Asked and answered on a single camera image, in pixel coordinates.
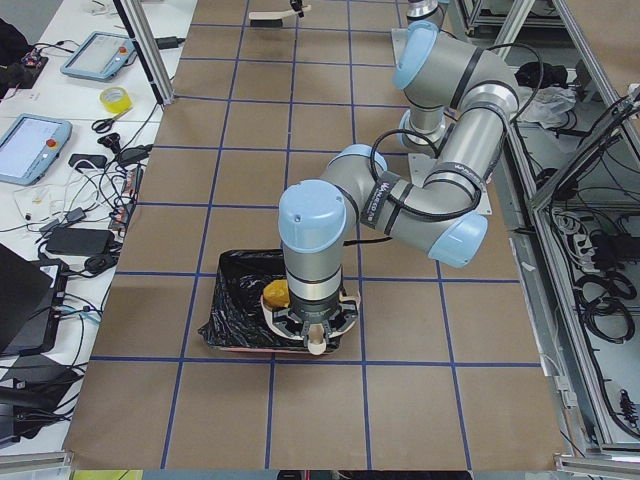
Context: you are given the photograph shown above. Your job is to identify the lower blue teach pendant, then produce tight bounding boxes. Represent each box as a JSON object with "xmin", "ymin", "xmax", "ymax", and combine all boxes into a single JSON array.
[{"xmin": 1, "ymin": 114, "xmax": 72, "ymax": 186}]

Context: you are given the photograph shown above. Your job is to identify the aluminium frame post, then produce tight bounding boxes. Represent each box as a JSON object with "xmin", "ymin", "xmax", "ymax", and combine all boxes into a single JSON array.
[{"xmin": 113, "ymin": 0, "xmax": 174, "ymax": 106}]

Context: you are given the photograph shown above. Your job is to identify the brown potato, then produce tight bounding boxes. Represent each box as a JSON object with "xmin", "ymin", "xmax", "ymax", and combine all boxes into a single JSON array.
[{"xmin": 262, "ymin": 279, "xmax": 290, "ymax": 309}]

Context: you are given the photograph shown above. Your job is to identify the bin with black bag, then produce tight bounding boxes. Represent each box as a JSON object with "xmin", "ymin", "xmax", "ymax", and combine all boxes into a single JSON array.
[{"xmin": 197, "ymin": 247, "xmax": 357, "ymax": 358}]

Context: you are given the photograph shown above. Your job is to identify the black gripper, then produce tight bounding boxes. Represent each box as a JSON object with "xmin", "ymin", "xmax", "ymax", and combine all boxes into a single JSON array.
[{"xmin": 272, "ymin": 299, "xmax": 359, "ymax": 345}]

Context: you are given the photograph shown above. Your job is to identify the black handled scissors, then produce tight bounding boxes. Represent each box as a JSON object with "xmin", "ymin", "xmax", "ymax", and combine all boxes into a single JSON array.
[{"xmin": 91, "ymin": 110, "xmax": 129, "ymax": 134}]

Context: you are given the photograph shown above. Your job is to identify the black laptop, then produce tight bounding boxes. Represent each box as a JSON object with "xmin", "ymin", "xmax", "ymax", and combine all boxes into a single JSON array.
[{"xmin": 1, "ymin": 246, "xmax": 69, "ymax": 357}]

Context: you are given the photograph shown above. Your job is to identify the blue teach pendant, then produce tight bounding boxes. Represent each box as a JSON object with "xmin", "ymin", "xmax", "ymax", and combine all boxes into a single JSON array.
[
  {"xmin": 1, "ymin": 114, "xmax": 72, "ymax": 186},
  {"xmin": 60, "ymin": 31, "xmax": 136, "ymax": 82}
]

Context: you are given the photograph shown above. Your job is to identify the black cloth bundle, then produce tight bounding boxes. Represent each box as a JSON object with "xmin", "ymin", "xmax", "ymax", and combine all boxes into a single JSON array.
[{"xmin": 515, "ymin": 62, "xmax": 568, "ymax": 89}]

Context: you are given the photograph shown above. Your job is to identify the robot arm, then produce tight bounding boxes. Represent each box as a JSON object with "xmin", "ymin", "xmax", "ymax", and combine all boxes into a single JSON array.
[
  {"xmin": 405, "ymin": 0, "xmax": 449, "ymax": 27},
  {"xmin": 265, "ymin": 20, "xmax": 520, "ymax": 355}
]

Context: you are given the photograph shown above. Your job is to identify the black power adapter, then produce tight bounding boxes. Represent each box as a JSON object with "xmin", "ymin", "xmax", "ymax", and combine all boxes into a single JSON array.
[{"xmin": 45, "ymin": 228, "xmax": 115, "ymax": 256}]

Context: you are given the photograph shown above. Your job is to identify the crumpled white cloth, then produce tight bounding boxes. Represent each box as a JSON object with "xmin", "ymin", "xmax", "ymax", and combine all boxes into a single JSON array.
[{"xmin": 519, "ymin": 86, "xmax": 576, "ymax": 129}]

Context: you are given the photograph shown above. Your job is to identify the upper blue teach pendant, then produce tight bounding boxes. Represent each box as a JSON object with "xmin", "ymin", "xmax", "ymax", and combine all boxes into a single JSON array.
[{"xmin": 60, "ymin": 31, "xmax": 136, "ymax": 82}]

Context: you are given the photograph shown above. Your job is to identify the yellow tape roll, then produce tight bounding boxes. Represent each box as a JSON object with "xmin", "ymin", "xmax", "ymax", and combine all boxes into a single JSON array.
[{"xmin": 99, "ymin": 86, "xmax": 133, "ymax": 114}]

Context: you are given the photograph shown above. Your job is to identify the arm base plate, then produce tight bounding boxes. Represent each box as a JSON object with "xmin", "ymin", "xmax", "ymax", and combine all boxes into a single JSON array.
[
  {"xmin": 408, "ymin": 152, "xmax": 494, "ymax": 216},
  {"xmin": 391, "ymin": 28, "xmax": 408, "ymax": 67}
]

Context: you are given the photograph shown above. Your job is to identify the beige plastic dustpan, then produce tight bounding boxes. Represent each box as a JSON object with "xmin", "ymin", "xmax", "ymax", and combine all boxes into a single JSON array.
[{"xmin": 260, "ymin": 280, "xmax": 361, "ymax": 356}]

